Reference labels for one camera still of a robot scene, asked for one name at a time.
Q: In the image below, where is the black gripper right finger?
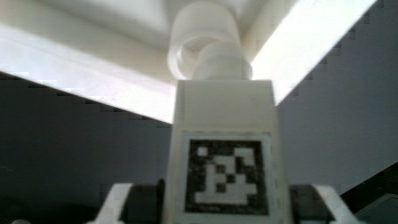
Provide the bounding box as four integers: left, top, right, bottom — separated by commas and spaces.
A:
289, 184, 362, 224

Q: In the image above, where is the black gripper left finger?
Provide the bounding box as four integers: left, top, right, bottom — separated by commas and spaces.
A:
86, 181, 165, 224

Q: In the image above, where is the white table leg with tag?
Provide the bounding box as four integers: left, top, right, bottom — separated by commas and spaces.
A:
161, 42, 292, 224

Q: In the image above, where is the white square tabletop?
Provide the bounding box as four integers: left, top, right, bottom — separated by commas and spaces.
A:
0, 0, 376, 122

